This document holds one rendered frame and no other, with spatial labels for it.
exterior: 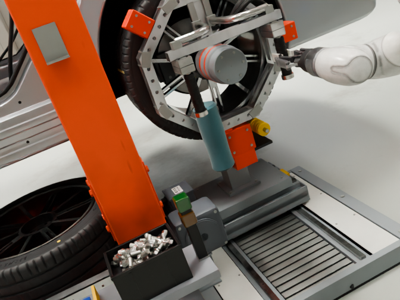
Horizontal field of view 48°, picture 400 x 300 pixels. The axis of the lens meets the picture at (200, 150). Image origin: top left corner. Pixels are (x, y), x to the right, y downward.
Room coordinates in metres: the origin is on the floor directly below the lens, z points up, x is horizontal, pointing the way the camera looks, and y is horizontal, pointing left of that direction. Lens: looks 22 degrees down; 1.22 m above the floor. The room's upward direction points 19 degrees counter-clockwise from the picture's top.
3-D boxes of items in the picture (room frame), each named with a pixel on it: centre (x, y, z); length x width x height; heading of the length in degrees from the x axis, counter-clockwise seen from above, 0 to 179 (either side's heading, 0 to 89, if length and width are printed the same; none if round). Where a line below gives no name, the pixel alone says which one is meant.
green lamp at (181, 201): (1.09, 0.09, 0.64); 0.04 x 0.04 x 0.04; 13
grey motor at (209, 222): (1.59, 0.14, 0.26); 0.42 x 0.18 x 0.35; 13
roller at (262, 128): (1.82, -0.25, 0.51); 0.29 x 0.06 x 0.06; 13
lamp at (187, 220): (1.09, 0.09, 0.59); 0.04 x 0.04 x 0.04; 13
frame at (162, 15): (1.70, -0.16, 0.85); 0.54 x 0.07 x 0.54; 103
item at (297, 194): (1.86, -0.12, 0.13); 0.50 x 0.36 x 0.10; 103
